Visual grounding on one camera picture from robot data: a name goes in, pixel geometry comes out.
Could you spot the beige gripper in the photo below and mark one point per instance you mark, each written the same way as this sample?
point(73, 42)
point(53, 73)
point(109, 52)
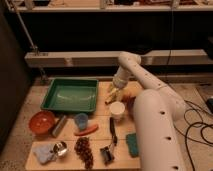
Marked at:
point(116, 88)

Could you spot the yellow banana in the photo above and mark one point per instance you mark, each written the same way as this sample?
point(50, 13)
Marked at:
point(111, 98)

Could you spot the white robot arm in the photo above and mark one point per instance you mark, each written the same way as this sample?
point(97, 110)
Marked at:
point(155, 109)

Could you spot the orange round fruit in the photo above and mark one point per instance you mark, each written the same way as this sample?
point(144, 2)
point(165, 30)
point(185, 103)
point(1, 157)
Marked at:
point(127, 92)

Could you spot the white paper cup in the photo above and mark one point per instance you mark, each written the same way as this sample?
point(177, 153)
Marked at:
point(117, 110)

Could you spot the purple bowl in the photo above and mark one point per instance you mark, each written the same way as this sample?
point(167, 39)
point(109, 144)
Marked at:
point(129, 105)

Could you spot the green plastic tray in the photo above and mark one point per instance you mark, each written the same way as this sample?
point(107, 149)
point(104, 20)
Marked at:
point(71, 95)

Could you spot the orange carrot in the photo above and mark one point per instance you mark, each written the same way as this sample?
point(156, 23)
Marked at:
point(87, 131)

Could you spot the blue plastic cup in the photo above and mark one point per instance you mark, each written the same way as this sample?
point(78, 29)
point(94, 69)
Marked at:
point(81, 120)

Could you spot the green sponge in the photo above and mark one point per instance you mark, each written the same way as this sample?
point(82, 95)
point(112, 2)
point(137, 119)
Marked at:
point(131, 142)

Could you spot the bunch of dark grapes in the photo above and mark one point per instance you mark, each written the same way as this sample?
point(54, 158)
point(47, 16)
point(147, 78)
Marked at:
point(83, 150)

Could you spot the small metal cup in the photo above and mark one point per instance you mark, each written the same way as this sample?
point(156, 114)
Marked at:
point(60, 149)

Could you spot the orange bowl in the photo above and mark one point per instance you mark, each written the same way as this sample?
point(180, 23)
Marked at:
point(41, 122)

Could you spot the light blue cloth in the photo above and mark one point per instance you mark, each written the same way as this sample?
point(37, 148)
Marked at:
point(44, 153)

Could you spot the metal shelf rail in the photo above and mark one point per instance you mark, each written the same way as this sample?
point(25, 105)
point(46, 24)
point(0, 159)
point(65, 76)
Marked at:
point(110, 58)

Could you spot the black handled spatula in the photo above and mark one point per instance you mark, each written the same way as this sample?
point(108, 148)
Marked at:
point(107, 151)

